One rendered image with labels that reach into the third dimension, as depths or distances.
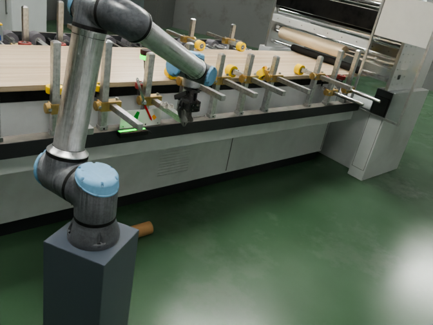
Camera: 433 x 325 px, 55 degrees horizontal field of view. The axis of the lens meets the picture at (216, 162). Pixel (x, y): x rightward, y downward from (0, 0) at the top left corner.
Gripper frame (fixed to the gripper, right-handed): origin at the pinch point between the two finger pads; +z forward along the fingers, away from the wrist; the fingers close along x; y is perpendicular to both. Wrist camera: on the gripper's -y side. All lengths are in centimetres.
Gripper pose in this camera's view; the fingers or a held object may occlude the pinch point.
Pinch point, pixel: (183, 123)
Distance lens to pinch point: 216.2
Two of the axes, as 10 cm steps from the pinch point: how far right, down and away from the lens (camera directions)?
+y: 6.3, 4.1, -6.6
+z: -1.6, 9.0, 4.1
